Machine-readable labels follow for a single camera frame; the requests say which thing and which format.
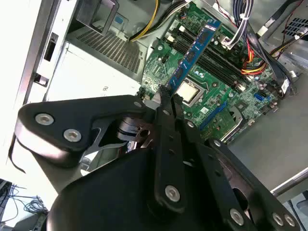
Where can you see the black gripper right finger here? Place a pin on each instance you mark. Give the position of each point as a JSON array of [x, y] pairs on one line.
[[207, 163]]

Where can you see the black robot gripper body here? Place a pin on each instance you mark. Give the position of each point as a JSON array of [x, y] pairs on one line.
[[108, 199]]

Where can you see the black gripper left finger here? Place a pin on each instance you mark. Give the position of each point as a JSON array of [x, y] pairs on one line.
[[72, 115]]

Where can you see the blue RAM stick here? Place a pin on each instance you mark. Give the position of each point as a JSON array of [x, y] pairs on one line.
[[191, 55]]

